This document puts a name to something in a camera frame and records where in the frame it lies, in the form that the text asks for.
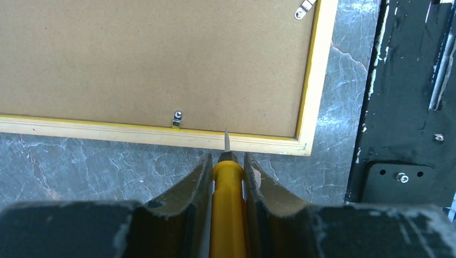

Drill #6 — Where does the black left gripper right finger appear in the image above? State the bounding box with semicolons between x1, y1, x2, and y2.
244;153;455;257

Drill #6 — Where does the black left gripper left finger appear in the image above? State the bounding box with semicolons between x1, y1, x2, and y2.
1;153;213;257

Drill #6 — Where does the yellow handled screwdriver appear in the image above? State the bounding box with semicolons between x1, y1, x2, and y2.
209;131;247;257

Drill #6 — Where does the yellow picture frame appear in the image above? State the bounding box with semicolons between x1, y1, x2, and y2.
1;1;338;156

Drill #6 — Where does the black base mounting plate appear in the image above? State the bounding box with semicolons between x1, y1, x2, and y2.
345;1;455;207

